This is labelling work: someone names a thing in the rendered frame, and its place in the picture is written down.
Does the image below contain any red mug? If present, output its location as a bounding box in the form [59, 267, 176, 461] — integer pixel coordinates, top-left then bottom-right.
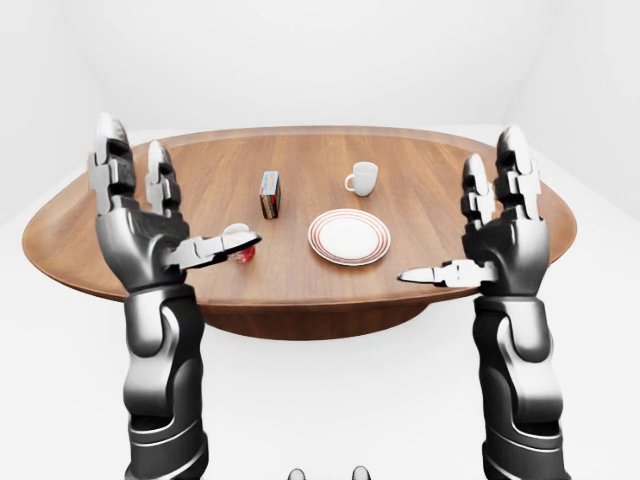
[221, 223, 258, 265]

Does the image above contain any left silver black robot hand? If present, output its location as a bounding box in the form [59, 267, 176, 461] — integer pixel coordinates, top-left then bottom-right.
[86, 112, 264, 295]

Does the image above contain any white plate with red rings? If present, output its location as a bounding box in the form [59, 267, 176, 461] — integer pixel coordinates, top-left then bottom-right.
[307, 208, 391, 267]

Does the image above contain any white mug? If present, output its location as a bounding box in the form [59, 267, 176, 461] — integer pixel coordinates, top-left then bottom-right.
[343, 160, 380, 198]

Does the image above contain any round dark wooden table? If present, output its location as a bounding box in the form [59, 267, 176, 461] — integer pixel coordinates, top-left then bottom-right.
[21, 125, 578, 342]

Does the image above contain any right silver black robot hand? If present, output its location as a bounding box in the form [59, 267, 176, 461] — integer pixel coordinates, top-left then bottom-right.
[397, 124, 551, 300]

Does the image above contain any printed food box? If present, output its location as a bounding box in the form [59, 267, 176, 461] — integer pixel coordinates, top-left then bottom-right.
[258, 170, 282, 220]

